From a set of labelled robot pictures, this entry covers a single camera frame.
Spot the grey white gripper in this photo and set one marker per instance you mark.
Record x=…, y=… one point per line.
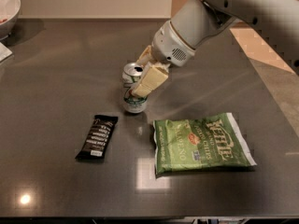
x=170, y=46

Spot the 7up soda can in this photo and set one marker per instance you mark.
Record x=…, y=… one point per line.
x=130, y=75

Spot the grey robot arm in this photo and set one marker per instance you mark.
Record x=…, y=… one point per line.
x=276, y=21

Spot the black rxbar chocolate bar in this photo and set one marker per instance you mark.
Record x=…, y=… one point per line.
x=98, y=138

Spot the green kettle chips bag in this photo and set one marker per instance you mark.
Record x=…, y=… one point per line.
x=199, y=144

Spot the white paper sheet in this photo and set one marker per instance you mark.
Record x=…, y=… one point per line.
x=4, y=52

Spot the white bowl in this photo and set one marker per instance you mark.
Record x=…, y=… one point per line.
x=9, y=12

